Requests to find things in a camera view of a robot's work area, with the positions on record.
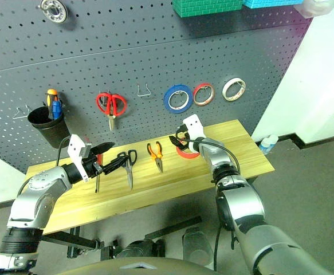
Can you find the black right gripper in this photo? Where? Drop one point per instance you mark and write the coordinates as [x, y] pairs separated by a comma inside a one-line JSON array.
[[184, 139]]

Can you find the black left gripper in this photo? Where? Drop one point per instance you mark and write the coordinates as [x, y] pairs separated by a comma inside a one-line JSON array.
[[91, 167]]

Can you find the wide red tape roll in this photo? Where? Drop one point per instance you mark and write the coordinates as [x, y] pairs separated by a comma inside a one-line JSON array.
[[186, 155]]

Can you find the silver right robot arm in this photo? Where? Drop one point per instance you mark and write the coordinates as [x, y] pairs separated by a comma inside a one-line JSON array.
[[241, 200]]

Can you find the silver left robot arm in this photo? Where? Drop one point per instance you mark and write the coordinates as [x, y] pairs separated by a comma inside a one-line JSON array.
[[40, 183]]

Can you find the blue tape roll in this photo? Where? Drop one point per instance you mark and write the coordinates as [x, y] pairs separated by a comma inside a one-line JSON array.
[[166, 98]]

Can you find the thin red tape roll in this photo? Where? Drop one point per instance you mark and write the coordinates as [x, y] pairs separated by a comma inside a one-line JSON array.
[[195, 96]]

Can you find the black plastic cup holder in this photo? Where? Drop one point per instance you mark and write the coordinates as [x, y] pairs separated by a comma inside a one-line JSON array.
[[52, 131]]

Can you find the white tape roll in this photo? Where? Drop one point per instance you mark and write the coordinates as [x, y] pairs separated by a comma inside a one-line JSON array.
[[224, 92]]

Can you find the dark grey pegboard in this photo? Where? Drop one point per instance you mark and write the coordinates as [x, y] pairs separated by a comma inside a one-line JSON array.
[[155, 57]]

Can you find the clear bottle with blue label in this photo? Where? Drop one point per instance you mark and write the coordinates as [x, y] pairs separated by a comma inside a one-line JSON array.
[[267, 146]]

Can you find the dark rounded machine part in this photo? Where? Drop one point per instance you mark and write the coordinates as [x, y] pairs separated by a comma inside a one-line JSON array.
[[141, 247]]

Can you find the grey metal cylinder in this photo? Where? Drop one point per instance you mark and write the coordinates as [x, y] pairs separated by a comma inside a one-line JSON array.
[[196, 243]]

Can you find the dark grey robot torso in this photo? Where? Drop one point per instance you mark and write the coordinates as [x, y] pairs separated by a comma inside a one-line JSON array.
[[141, 266]]

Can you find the green brick-pattern box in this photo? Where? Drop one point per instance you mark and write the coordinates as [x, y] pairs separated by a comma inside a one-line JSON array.
[[206, 7]]

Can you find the steel ball bearing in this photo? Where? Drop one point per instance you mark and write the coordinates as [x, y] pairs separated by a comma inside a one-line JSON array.
[[60, 15]]

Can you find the cyan brick-pattern box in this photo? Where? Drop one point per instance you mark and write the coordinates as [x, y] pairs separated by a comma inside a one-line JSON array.
[[270, 3]]

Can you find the translucent white plastic bag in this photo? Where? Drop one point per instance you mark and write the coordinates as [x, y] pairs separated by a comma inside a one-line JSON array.
[[312, 7]]

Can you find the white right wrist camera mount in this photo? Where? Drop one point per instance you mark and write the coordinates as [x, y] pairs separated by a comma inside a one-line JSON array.
[[195, 126]]

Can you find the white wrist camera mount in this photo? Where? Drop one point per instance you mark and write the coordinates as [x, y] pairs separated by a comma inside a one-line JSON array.
[[75, 146], [195, 126]]

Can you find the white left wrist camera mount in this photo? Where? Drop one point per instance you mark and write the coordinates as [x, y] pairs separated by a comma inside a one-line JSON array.
[[75, 146]]

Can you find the black metal table frame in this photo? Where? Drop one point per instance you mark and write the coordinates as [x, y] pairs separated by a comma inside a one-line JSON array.
[[69, 239]]

